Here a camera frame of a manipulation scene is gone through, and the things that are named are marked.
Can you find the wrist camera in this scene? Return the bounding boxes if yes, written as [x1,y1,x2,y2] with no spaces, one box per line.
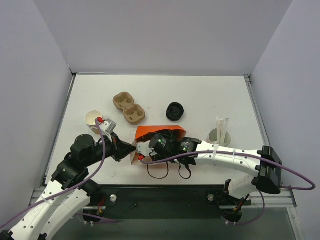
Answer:
[136,141,153,161]
[96,117,117,136]

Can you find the orange paper bag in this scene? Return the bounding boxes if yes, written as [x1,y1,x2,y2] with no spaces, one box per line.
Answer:
[130,125,187,180]

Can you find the white straw holder cup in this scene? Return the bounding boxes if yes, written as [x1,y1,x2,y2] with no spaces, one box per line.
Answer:
[208,128,232,147]

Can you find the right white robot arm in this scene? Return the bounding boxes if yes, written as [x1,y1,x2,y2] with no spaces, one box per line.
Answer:
[148,134,282,204]

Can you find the stack of paper cups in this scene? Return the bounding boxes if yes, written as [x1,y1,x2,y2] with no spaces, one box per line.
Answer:
[84,110,103,135]

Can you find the white wrapped straws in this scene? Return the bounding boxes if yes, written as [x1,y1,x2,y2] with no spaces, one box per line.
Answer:
[215,116,230,145]

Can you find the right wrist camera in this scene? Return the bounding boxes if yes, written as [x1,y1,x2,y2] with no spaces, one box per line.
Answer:
[136,141,153,161]

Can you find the stack of black lids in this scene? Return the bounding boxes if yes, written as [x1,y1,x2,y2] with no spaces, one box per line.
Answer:
[165,102,185,122]

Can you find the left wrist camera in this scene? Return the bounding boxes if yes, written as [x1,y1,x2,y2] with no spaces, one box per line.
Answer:
[96,117,117,136]

